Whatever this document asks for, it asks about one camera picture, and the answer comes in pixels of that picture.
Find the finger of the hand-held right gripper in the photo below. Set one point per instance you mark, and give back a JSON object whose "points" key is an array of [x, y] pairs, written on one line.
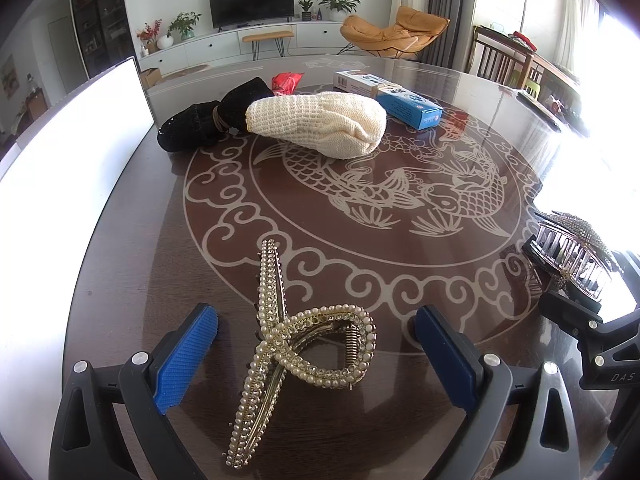
{"points": [[627, 262], [565, 312]]}

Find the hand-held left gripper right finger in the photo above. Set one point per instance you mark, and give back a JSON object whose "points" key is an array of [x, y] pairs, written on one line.
{"points": [[445, 355]]}

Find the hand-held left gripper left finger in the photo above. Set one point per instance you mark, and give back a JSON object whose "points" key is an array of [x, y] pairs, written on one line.
{"points": [[185, 360]]}

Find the rhinestone clear hair claw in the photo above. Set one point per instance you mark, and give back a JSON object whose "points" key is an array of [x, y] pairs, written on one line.
{"points": [[570, 255]]}

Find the pearl hair claw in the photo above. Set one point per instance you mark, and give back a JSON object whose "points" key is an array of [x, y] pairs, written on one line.
{"points": [[272, 350]]}

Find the white board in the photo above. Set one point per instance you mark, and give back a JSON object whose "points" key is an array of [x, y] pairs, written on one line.
{"points": [[60, 200]]}

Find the blue white medicine box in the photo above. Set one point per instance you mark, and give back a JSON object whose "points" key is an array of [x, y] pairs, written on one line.
{"points": [[415, 107]]}

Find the cream knitted pouch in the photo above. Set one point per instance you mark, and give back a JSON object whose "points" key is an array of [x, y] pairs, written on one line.
{"points": [[320, 120]]}

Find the red packet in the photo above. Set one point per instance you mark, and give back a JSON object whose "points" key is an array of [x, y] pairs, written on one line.
{"points": [[285, 82]]}

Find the brown patterned desktop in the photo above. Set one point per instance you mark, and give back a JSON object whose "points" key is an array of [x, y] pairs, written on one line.
{"points": [[350, 240]]}

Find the wooden side table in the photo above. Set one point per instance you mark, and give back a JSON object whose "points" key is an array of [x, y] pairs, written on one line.
{"points": [[555, 85]]}

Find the green plastic stool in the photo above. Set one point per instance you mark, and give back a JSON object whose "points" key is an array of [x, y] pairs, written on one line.
{"points": [[533, 89]]}

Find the red cloth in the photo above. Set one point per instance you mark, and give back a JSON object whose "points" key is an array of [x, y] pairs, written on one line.
{"points": [[524, 40]]}

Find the wooden chair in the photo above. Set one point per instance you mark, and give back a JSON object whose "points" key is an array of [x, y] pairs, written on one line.
{"points": [[492, 55]]}

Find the brown cardboard box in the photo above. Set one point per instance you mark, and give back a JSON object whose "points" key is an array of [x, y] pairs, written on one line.
{"points": [[150, 79]]}

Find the grey curtain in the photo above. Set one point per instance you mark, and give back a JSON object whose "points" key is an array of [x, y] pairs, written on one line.
{"points": [[450, 10]]}

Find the white television cabinet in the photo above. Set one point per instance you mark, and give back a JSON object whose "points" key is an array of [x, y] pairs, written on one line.
{"points": [[200, 50]]}

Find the white round vase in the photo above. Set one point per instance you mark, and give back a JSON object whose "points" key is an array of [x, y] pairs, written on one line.
{"points": [[165, 42]]}

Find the red flowers in vase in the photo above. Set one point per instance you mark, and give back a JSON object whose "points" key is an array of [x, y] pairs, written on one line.
{"points": [[149, 35]]}

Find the orange lounge chair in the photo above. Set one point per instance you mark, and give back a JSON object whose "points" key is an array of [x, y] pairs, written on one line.
{"points": [[390, 30]]}

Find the white door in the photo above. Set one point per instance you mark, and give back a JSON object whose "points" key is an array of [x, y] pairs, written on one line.
{"points": [[59, 55]]}

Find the wooden bench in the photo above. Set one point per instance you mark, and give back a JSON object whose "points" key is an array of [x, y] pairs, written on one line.
{"points": [[267, 36]]}

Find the leafy plant in vase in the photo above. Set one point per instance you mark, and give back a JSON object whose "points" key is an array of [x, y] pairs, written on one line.
{"points": [[184, 24]]}

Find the dark glass display cabinet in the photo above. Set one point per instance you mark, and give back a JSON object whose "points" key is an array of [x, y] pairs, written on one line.
{"points": [[97, 15]]}

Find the black television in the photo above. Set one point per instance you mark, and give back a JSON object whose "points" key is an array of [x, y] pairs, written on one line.
{"points": [[250, 4]]}

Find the large green potted plant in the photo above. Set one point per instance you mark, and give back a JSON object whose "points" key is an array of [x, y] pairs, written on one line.
{"points": [[339, 2]]}

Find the small green potted plant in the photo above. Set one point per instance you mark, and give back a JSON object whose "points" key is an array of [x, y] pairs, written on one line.
{"points": [[305, 7]]}

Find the wall painting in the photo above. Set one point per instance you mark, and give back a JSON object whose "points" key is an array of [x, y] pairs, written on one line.
{"points": [[6, 77]]}

